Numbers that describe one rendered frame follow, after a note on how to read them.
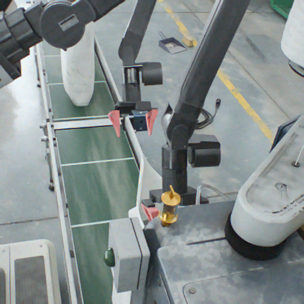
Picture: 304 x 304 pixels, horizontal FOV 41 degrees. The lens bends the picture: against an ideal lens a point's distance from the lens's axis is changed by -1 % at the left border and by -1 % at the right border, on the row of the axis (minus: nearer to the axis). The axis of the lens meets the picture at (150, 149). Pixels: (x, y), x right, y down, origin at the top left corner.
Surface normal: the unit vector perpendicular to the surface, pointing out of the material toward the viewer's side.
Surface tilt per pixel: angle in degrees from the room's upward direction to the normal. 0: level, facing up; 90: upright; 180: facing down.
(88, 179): 0
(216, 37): 77
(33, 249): 0
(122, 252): 0
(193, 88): 71
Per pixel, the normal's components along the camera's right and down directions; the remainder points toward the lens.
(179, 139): 0.16, 0.45
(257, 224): -0.46, 0.51
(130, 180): 0.10, -0.78
